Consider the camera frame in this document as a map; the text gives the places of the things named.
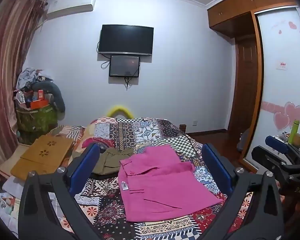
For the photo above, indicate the large black wall television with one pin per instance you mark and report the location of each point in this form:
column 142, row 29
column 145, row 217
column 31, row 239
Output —
column 126, row 40

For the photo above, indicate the wooden bed post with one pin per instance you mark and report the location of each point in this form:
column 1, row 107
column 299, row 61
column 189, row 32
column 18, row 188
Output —
column 182, row 127

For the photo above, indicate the green bottle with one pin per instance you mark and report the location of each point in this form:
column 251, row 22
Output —
column 293, row 132

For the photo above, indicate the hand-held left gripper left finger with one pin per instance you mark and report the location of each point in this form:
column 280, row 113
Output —
column 90, row 160

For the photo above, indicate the white air conditioner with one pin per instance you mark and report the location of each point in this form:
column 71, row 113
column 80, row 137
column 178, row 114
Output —
column 70, row 6

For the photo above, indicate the striped brown curtain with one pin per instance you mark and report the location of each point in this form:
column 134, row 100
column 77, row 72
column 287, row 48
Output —
column 5, row 67

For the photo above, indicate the yellow cup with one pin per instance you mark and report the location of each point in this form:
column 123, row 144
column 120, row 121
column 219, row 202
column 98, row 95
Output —
column 299, row 140

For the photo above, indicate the wooden lap desk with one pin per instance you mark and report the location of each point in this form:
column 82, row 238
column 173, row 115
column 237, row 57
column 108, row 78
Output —
column 40, row 160

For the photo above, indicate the pile of clothes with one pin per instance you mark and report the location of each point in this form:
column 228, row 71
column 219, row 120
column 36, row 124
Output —
column 31, row 76

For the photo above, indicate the grey tube pillow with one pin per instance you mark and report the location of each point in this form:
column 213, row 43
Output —
column 58, row 97

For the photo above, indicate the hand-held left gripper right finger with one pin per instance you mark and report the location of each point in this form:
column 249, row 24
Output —
column 216, row 165

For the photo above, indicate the white wall socket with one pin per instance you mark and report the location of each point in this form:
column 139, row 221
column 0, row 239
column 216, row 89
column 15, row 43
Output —
column 195, row 123

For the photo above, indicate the orange box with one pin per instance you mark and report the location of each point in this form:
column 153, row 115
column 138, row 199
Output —
column 38, row 104

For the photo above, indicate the pink pants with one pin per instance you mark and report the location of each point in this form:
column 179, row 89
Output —
column 160, row 185

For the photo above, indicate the yellow curved object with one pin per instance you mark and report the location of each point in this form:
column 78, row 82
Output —
column 112, row 111

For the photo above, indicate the pile of papers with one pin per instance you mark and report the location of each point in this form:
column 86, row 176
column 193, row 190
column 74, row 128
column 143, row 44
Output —
column 5, row 203

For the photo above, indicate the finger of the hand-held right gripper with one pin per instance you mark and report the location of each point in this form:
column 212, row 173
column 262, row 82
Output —
column 277, row 143
column 267, row 161

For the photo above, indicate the small black wall monitor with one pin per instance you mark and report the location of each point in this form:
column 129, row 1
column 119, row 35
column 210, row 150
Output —
column 124, row 66

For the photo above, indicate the light wooden board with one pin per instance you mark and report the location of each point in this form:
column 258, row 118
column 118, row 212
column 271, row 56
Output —
column 8, row 163

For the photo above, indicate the green patterned box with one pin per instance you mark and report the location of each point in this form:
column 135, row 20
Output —
column 37, row 120

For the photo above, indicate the white heart-print wardrobe door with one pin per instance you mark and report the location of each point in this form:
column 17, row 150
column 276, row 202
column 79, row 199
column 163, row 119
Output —
column 280, row 92

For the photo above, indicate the wooden overhead cabinet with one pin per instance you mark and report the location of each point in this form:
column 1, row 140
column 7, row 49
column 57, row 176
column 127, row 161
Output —
column 240, row 7

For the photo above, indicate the olive green pants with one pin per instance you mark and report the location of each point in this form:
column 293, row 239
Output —
column 110, row 162

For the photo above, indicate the brown wooden door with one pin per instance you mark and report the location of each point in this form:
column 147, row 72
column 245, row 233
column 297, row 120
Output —
column 245, row 80

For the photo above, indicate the patchwork printed blanket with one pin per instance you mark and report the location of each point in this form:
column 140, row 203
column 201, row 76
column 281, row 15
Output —
column 120, row 132

